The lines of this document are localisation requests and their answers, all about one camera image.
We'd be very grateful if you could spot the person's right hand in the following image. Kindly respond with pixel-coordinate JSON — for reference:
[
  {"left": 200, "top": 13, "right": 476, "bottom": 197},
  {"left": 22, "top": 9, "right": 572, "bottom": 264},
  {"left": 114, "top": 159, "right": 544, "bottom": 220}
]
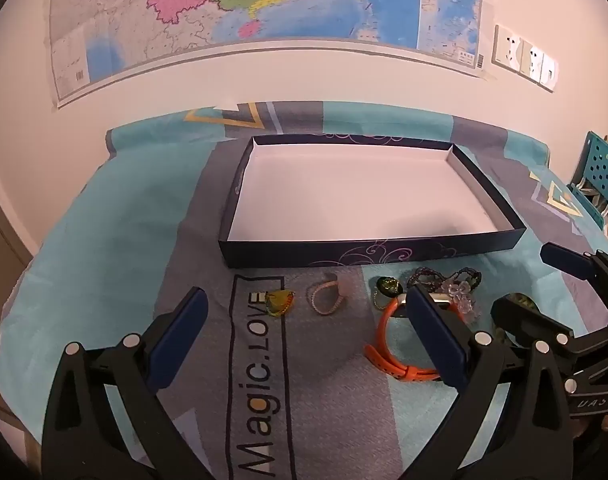
[{"left": 571, "top": 414, "right": 608, "bottom": 439}]

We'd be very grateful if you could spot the white wall socket panel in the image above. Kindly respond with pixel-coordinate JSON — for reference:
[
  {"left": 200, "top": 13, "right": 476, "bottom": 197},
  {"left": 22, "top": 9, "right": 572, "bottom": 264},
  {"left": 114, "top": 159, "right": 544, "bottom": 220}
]
[{"left": 492, "top": 24, "right": 559, "bottom": 92}]

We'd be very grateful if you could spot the dark blue shallow box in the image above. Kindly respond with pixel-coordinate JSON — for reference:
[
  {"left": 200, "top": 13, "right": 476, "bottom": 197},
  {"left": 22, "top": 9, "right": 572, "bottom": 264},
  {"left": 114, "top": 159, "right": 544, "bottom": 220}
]
[{"left": 218, "top": 134, "right": 525, "bottom": 269}]

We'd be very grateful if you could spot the orange smart watch band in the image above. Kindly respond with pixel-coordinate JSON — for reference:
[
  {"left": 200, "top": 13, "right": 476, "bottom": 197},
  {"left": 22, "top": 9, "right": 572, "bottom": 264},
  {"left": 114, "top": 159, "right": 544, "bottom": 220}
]
[{"left": 364, "top": 294, "right": 442, "bottom": 382}]

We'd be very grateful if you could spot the colourful wall map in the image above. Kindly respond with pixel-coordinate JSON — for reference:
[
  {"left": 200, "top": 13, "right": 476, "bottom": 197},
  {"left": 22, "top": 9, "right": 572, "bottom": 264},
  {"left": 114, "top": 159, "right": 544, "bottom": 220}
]
[{"left": 48, "top": 0, "right": 483, "bottom": 105}]

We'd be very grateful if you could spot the dark red beaded bracelet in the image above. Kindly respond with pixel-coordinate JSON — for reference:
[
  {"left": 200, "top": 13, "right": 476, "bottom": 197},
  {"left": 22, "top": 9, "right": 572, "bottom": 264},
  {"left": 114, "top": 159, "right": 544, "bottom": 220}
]
[{"left": 406, "top": 264, "right": 483, "bottom": 294}]

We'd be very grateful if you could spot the teal grey bedsheet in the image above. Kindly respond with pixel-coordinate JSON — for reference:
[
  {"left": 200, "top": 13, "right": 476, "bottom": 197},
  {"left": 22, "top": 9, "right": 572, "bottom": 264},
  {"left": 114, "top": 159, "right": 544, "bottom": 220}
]
[{"left": 0, "top": 102, "right": 608, "bottom": 479}]

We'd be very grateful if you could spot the pink bracelet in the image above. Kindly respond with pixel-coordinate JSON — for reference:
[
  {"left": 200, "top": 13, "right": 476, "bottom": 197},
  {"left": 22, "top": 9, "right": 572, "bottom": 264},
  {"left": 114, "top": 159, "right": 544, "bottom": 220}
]
[{"left": 306, "top": 273, "right": 356, "bottom": 317}]

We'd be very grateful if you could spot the tortoiseshell bangle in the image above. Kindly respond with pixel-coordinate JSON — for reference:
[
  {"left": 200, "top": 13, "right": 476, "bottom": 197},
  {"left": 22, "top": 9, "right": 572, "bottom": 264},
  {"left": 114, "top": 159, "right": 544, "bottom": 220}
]
[{"left": 372, "top": 276, "right": 403, "bottom": 311}]

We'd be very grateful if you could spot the clear crystal bead bracelet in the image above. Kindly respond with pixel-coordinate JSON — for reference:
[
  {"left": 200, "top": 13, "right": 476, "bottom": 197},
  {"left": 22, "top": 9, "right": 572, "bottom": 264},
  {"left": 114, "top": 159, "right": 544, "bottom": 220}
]
[{"left": 435, "top": 278, "right": 481, "bottom": 323}]

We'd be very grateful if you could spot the teal perforated basket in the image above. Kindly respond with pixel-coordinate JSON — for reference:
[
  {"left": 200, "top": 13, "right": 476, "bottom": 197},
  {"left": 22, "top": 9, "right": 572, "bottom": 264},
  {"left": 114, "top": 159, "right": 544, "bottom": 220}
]
[{"left": 568, "top": 131, "right": 608, "bottom": 228}]

